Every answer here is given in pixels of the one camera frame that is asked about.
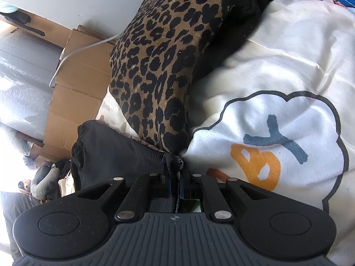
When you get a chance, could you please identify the black shorts with patterned trim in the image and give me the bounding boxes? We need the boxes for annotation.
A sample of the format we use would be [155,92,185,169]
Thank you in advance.
[70,120,183,191]

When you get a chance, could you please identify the leopard print bag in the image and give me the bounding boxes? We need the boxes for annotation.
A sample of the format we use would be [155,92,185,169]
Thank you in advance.
[108,0,278,153]

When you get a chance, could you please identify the cream cartoon print blanket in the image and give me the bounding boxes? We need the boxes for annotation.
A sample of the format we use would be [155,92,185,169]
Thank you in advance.
[97,0,355,265]

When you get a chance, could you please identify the grey neck pillow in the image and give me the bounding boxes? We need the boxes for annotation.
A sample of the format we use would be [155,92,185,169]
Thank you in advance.
[30,164,61,201]

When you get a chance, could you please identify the small teddy bear toy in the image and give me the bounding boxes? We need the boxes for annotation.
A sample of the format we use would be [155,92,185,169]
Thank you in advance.
[18,180,31,195]

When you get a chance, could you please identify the flat brown cardboard sheet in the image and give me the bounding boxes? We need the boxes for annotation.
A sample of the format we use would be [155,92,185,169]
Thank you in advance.
[27,25,119,159]

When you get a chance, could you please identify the white cable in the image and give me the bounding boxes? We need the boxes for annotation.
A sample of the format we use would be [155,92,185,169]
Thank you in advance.
[49,31,123,89]

